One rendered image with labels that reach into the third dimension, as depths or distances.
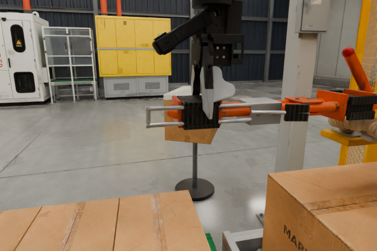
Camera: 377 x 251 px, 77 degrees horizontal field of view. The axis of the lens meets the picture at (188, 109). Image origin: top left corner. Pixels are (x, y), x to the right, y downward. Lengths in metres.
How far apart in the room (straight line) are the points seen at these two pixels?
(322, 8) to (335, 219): 1.34
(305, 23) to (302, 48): 0.16
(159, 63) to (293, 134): 6.33
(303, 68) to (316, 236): 1.24
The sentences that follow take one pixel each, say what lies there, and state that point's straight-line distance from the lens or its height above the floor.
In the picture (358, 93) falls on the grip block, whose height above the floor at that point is 1.24.
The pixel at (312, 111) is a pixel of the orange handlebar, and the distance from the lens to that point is 0.56.
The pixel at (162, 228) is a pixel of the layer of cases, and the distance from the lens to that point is 1.24.
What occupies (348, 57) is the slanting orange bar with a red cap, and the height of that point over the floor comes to 1.32.
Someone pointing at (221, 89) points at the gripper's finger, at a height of 1.27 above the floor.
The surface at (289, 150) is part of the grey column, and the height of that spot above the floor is 0.67.
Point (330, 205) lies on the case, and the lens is 0.76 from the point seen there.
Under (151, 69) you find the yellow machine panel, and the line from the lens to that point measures 7.71.
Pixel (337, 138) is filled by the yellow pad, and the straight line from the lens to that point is 0.79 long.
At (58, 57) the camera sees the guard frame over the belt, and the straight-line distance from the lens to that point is 7.78.
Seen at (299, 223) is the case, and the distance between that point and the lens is 0.77.
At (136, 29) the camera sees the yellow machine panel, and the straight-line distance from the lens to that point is 7.71.
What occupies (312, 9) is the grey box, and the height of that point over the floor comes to 1.60.
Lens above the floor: 1.33
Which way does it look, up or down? 13 degrees down
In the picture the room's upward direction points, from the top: straight up
